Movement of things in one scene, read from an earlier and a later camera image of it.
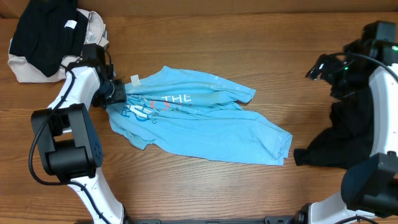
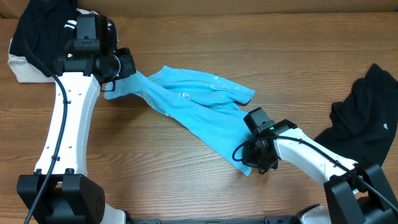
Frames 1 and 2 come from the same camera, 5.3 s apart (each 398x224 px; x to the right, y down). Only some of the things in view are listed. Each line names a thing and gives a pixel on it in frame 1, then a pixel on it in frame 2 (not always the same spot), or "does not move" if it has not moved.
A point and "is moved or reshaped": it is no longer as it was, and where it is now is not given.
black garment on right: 350,140 does not move
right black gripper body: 339,78 -> 257,157
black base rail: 298,218 does not move
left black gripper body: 117,92 -> 128,64
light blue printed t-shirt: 201,110 is moved or reshaped
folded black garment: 50,33 does not move
